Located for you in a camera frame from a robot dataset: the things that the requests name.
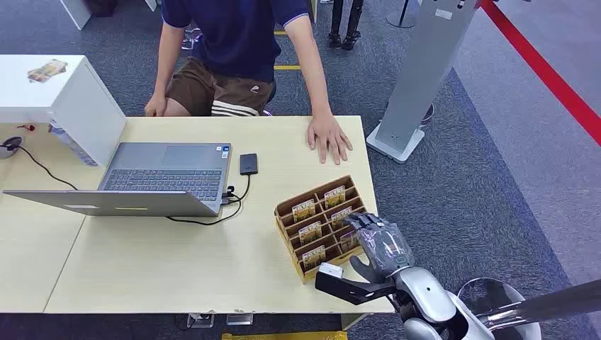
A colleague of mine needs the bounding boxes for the chrome stanchion post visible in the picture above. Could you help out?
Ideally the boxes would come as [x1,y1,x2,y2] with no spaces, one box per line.
[457,277,601,340]

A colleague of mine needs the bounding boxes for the grey laptop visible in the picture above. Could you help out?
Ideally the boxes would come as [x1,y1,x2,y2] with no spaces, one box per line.
[2,142,233,219]

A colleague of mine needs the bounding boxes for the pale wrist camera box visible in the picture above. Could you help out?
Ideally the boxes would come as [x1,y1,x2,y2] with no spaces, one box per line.
[318,262,344,281]

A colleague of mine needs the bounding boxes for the red floor tape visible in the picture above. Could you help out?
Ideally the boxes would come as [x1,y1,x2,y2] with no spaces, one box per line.
[478,0,601,147]

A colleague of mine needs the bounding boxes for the yellow floor object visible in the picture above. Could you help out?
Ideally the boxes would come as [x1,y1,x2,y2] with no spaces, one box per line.
[220,331,349,340]

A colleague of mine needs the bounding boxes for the person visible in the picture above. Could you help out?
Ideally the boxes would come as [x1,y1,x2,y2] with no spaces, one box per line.
[143,0,354,166]

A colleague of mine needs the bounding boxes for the white cabinet box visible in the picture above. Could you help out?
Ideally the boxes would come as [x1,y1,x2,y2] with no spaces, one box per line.
[0,55,128,169]

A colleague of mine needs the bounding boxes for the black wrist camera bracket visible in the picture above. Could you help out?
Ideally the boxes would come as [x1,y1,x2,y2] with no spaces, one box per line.
[314,272,398,307]

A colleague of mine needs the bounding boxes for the thin black device cable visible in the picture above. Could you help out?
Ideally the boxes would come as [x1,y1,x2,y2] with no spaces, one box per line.
[18,145,79,191]

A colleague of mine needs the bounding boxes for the round grey device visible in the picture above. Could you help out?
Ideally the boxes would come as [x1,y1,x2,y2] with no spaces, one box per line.
[0,136,24,161]

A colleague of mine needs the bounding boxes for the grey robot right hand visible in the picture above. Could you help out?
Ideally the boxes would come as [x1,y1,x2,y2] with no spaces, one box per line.
[346,212,417,285]

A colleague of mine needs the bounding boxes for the grey standing kiosk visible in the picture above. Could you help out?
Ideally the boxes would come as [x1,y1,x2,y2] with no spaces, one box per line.
[365,0,481,164]

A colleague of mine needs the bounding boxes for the white furniture piece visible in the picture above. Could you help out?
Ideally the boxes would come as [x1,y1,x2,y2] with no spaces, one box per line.
[60,0,94,31]

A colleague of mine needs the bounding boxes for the floor power socket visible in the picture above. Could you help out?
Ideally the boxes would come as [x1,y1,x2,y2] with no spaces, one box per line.
[186,312,215,329]

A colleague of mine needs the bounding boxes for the black robot legs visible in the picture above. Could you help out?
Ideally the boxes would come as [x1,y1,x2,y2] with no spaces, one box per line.
[327,0,366,52]

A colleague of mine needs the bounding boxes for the person's right hand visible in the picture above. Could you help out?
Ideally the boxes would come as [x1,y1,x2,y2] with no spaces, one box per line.
[143,93,169,118]

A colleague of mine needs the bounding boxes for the printed card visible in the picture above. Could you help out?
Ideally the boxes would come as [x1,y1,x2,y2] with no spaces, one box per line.
[301,245,327,272]
[340,229,361,254]
[330,207,353,232]
[291,199,316,223]
[298,221,323,245]
[324,186,347,210]

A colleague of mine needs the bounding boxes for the brown cardboard card holder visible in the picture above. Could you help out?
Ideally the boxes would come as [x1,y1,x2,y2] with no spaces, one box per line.
[274,175,368,285]

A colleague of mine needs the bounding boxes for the printed picture sticker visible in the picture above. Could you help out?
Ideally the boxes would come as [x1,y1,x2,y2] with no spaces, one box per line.
[27,58,69,85]

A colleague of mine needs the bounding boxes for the person's left hand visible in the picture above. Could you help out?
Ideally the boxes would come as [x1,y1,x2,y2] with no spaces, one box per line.
[306,113,354,166]

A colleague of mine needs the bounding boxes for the round grey stand base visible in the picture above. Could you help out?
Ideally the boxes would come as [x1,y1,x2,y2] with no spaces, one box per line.
[386,0,420,30]

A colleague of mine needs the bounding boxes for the black drive cable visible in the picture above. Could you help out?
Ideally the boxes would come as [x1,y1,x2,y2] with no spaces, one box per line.
[165,174,252,227]

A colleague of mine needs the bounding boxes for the black external drive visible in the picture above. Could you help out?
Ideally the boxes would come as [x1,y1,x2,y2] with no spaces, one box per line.
[239,153,259,177]

